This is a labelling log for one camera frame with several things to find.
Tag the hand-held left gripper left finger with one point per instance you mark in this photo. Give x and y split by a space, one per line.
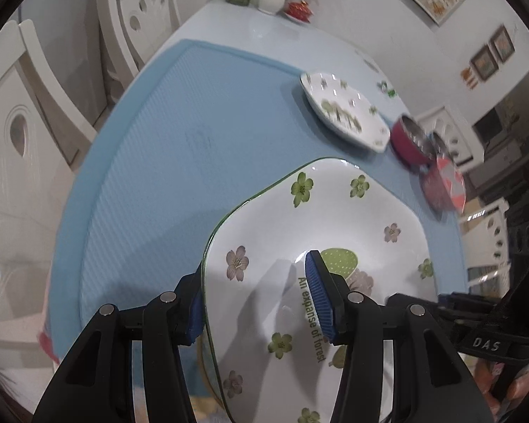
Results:
196 317

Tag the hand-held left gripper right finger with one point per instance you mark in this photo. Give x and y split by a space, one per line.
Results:
319 291

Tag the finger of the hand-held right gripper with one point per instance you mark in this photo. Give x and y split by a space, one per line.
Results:
456 308

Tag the large white floral plate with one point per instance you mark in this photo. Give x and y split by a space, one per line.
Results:
269 229

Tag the coral steel-lined bowl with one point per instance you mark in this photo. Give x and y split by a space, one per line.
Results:
441 185

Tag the crimson steel-lined bowl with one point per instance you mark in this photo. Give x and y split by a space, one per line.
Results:
405 150

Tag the white floral tree-print plate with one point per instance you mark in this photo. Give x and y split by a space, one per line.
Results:
335 97

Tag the white dining chair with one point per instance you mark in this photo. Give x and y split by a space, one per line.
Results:
485 238
128 4
445 123
31 110

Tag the light blue table mat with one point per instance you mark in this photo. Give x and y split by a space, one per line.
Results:
180 141

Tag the dark screen appliance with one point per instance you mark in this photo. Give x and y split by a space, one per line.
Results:
487 127

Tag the green wrapped candy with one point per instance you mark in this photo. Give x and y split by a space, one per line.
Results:
387 89

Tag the small framed picture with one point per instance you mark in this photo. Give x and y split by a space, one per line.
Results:
501 44
484 62

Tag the red ornament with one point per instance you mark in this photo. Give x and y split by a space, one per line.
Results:
298 9

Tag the orange wall decoration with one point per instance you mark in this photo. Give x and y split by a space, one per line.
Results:
468 77

